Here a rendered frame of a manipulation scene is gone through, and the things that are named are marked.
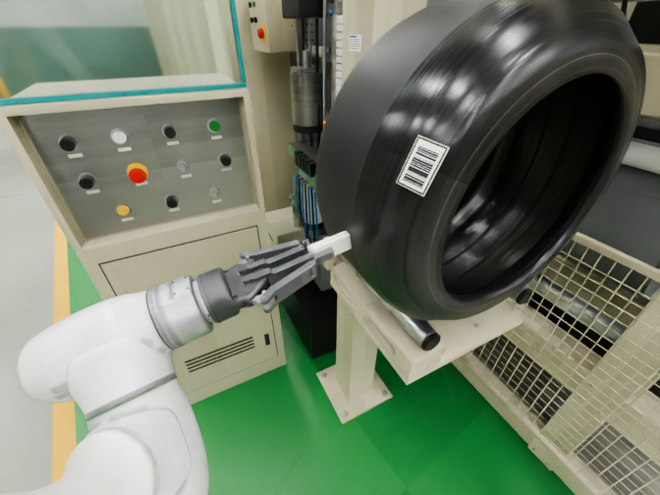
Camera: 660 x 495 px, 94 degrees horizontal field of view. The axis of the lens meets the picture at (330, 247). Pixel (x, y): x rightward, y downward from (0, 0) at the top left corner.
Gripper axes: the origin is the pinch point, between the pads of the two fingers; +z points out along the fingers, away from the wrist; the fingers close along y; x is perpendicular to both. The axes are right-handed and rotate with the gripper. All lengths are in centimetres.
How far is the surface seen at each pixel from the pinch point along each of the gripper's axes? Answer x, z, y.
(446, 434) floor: 118, 37, -5
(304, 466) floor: 110, -21, 12
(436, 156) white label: -15.7, 10.3, -10.9
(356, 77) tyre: -21.2, 12.6, 9.8
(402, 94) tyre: -20.6, 12.0, -2.4
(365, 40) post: -23.3, 26.1, 28.1
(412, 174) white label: -13.7, 8.3, -9.5
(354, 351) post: 76, 13, 26
